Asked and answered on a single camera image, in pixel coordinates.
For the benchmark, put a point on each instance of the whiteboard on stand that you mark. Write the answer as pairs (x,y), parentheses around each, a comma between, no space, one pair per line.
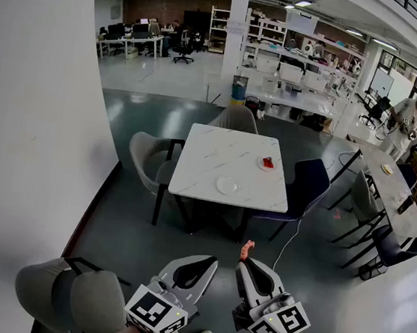
(381,82)

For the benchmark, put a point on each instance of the white marble dining table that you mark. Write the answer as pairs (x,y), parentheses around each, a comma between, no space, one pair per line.
(225,152)

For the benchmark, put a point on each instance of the white office desk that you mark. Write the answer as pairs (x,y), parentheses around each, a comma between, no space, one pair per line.
(133,39)

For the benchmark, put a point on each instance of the white shelf unit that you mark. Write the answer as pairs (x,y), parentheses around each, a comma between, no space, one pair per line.
(218,31)

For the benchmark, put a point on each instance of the small white fruit plate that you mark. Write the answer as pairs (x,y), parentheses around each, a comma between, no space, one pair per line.
(259,163)

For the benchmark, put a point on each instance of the black bags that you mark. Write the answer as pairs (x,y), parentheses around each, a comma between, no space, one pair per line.
(312,122)

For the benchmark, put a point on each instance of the small orange-pink food piece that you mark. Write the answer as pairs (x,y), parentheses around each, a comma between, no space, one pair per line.
(246,250)

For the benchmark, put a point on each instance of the blue and yellow bin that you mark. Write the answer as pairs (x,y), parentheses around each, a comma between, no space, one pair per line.
(239,90)

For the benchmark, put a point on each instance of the navy upholstered chair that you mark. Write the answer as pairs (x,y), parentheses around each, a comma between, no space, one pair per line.
(408,175)
(394,247)
(308,185)

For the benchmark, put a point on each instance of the small glass bowl with food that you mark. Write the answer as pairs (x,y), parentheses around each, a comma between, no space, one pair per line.
(387,169)

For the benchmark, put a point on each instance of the white pillar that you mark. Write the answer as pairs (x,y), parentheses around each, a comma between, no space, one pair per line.
(237,26)

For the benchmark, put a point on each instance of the black mesh bin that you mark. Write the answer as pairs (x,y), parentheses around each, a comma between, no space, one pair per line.
(251,103)

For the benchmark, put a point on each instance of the white storage box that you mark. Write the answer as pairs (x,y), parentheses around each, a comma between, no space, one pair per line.
(315,81)
(291,73)
(267,63)

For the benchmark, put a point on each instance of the grey upholstered chair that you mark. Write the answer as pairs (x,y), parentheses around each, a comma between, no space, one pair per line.
(94,298)
(146,154)
(363,198)
(235,118)

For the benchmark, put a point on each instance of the large white storage rack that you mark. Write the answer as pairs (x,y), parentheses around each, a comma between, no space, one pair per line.
(296,93)

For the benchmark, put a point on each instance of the grey marble table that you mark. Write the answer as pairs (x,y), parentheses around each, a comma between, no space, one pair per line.
(387,187)

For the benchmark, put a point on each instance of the black office chair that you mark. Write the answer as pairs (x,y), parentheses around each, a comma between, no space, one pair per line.
(185,46)
(375,109)

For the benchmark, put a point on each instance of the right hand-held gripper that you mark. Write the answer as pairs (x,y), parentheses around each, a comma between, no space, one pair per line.
(279,323)

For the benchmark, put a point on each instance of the black box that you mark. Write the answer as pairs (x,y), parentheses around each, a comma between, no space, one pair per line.
(405,204)

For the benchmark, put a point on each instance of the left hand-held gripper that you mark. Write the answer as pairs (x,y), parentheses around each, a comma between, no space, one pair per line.
(155,308)

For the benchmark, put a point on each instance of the small white toy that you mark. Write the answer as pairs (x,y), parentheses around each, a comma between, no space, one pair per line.
(261,114)

